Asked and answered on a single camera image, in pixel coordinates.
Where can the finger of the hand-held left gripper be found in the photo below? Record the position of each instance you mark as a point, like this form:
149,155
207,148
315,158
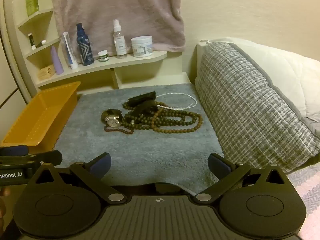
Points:
50,158
15,150

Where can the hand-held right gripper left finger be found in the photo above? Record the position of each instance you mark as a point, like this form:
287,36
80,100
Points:
101,165

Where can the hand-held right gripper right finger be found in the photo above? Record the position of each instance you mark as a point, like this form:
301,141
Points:
218,165

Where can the orange plastic tray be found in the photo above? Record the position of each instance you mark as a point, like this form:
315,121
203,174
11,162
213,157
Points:
37,120

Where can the wristwatch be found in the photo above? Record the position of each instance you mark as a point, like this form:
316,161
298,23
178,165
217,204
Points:
113,122

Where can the black fabric band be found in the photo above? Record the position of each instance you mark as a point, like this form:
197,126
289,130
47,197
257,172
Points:
147,107
142,98

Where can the grey fluffy mat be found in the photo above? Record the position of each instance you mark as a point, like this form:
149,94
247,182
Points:
150,150

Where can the grey checked pillow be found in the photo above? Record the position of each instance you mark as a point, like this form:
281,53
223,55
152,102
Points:
250,105

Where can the tan cardboard box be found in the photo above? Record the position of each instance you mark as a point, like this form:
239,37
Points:
46,72

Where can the pink patterned blanket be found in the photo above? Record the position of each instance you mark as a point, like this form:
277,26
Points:
310,192

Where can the purple tube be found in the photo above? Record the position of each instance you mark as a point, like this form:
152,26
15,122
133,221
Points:
57,62

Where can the cream corner shelf unit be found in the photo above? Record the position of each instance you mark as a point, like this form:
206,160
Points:
100,66

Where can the small green-label jar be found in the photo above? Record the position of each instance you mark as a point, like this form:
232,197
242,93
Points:
103,57

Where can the white and blue tube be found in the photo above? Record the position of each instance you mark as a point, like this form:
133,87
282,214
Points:
68,50

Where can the dark blue spray bottle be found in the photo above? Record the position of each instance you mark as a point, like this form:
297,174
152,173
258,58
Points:
85,50

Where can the clear spray bottle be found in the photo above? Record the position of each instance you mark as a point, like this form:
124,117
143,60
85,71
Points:
120,42

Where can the white cream jar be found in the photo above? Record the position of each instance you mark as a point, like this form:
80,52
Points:
142,47

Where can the mauve hanging towel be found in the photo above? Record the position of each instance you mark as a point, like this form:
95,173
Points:
120,5

